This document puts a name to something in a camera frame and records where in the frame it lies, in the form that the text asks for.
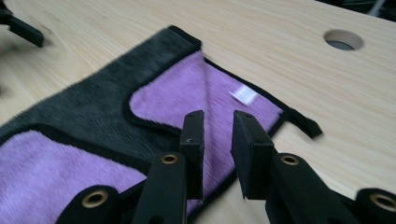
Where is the white cable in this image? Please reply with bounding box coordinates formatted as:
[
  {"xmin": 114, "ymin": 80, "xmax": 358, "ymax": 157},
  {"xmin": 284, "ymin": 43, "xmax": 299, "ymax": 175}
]
[{"xmin": 366, "ymin": 0, "xmax": 389, "ymax": 17}]

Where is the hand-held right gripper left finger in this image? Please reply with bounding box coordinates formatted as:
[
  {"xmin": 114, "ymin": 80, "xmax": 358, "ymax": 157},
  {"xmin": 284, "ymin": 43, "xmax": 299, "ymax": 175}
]
[{"xmin": 179, "ymin": 109, "xmax": 205, "ymax": 201}]

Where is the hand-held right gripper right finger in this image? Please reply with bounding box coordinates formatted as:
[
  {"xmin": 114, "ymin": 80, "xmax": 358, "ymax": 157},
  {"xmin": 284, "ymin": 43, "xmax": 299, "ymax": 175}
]
[{"xmin": 230, "ymin": 110, "xmax": 277, "ymax": 201}]

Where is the purple and grey towel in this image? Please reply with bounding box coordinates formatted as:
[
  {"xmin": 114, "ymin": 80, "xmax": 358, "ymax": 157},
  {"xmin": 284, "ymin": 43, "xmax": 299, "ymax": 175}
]
[{"xmin": 0, "ymin": 25, "xmax": 323, "ymax": 224}]

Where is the round cable hole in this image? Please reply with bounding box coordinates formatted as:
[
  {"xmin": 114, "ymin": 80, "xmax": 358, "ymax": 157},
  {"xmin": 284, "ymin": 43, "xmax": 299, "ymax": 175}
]
[{"xmin": 322, "ymin": 29, "xmax": 365, "ymax": 51}]

